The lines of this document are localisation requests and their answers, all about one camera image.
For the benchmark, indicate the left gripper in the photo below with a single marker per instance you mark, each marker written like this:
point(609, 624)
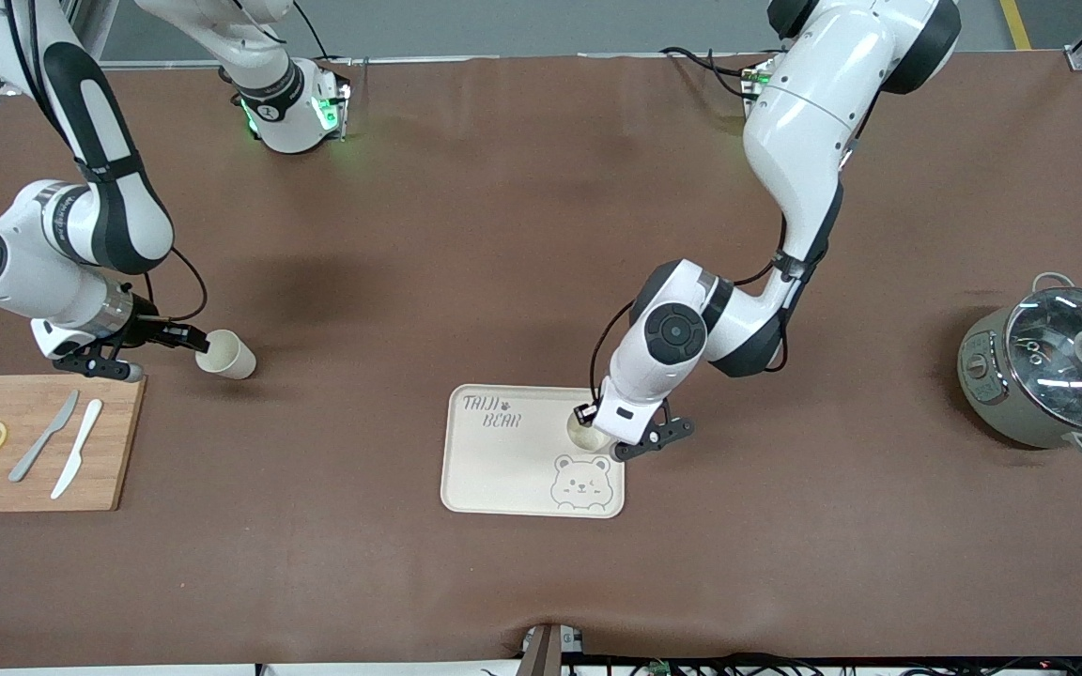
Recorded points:
point(585, 413)

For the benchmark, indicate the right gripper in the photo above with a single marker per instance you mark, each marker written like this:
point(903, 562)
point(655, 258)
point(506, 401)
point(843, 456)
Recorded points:
point(154, 330)

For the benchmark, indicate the white IKEA cup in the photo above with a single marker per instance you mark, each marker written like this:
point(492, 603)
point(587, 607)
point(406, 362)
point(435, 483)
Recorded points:
point(231, 357)
point(583, 435)

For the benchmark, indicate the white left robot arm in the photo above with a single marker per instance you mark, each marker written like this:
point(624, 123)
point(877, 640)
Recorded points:
point(804, 122)

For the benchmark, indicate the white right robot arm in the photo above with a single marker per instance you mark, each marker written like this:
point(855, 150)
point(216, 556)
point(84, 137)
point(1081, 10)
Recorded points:
point(24, 272)

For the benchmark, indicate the cream bear print tray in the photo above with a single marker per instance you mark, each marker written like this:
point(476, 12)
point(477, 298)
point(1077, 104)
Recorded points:
point(503, 479)

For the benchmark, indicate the bamboo cutting board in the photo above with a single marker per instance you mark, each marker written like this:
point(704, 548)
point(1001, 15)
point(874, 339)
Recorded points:
point(118, 441)

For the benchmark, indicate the white plastic knife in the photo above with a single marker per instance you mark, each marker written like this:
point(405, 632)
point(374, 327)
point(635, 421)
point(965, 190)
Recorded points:
point(77, 449)

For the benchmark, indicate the grey plastic knife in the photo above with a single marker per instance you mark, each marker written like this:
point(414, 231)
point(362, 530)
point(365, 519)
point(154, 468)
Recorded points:
point(43, 438)

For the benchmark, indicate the brown table mat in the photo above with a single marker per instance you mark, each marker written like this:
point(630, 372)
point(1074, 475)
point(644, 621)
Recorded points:
point(503, 235)

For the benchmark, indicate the grey-green electric pot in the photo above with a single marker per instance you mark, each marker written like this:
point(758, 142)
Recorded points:
point(982, 385)

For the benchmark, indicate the glass pot lid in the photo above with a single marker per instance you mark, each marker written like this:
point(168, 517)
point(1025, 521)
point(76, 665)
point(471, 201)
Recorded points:
point(1048, 338)

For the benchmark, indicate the grey table edge bracket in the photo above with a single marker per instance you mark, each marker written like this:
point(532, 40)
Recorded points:
point(546, 652)

